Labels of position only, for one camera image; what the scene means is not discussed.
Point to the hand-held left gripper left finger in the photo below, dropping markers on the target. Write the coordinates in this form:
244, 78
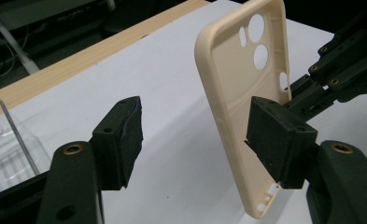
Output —
119, 140

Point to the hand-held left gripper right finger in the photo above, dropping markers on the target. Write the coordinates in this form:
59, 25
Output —
277, 146

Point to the beige phone case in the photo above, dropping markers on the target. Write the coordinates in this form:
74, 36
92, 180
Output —
231, 77

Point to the clear plastic packaging box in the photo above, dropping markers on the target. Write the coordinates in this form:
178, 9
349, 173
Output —
10, 155

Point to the light wooden table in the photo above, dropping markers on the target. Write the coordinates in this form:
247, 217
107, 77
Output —
63, 71

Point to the white-framed desk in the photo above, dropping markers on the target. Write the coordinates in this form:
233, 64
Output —
14, 49

